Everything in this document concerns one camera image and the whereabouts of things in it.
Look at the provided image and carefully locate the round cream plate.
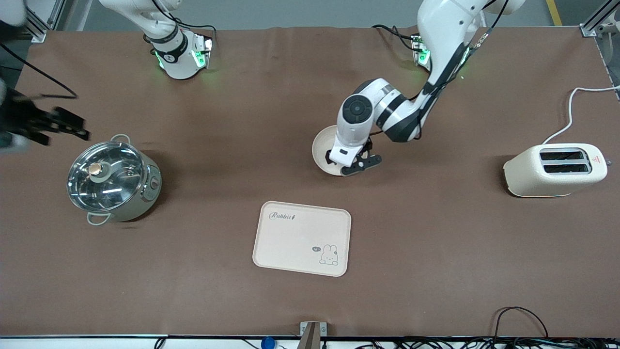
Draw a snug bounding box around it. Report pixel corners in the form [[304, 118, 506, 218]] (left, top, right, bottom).
[[311, 125, 361, 177]]

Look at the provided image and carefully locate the cream tray with rabbit print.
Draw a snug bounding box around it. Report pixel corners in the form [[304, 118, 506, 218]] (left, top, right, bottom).
[[252, 201, 352, 278]]

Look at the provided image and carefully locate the glass pot lid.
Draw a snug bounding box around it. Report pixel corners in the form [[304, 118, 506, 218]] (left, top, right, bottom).
[[67, 141, 147, 214]]

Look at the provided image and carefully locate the brown table cloth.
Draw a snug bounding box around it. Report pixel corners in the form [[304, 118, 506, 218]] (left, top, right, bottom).
[[0, 25, 620, 338]]

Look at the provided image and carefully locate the pale green electric cooking pot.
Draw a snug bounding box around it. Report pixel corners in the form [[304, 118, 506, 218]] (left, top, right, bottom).
[[67, 134, 163, 226]]

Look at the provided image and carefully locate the cream two-slot toaster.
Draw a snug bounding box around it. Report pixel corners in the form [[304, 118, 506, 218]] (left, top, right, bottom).
[[503, 143, 609, 198]]

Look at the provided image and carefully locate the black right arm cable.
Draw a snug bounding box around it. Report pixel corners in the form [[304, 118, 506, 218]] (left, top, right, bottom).
[[0, 43, 78, 100]]

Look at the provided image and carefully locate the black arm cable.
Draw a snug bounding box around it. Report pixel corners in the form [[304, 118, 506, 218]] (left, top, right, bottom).
[[418, 0, 510, 142], [0, 43, 78, 100]]

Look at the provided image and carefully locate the aluminium frame profile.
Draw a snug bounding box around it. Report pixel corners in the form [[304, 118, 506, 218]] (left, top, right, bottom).
[[19, 0, 67, 43], [580, 0, 620, 38]]

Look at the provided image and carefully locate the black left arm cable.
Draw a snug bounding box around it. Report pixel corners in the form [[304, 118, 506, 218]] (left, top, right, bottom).
[[418, 0, 510, 142]]

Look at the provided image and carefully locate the black left base cable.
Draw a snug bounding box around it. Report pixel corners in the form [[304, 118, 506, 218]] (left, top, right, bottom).
[[372, 24, 418, 52]]

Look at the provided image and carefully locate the black base cable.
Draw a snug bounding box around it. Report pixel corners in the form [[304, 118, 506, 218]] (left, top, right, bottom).
[[372, 24, 418, 52], [150, 0, 217, 45]]

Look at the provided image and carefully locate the black right base cable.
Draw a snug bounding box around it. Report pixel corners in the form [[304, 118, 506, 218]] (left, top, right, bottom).
[[150, 0, 217, 45]]

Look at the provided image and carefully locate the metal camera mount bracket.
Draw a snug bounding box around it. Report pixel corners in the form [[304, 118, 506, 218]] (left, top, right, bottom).
[[299, 321, 327, 349]]

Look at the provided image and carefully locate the black looped cable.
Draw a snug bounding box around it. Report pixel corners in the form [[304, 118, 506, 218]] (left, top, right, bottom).
[[493, 306, 550, 340]]

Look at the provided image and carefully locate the black cable bundle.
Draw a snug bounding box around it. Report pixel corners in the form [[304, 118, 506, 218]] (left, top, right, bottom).
[[356, 336, 620, 349]]

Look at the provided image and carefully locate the white toaster power cable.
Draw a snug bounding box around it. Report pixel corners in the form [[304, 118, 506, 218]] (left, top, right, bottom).
[[542, 84, 620, 145]]

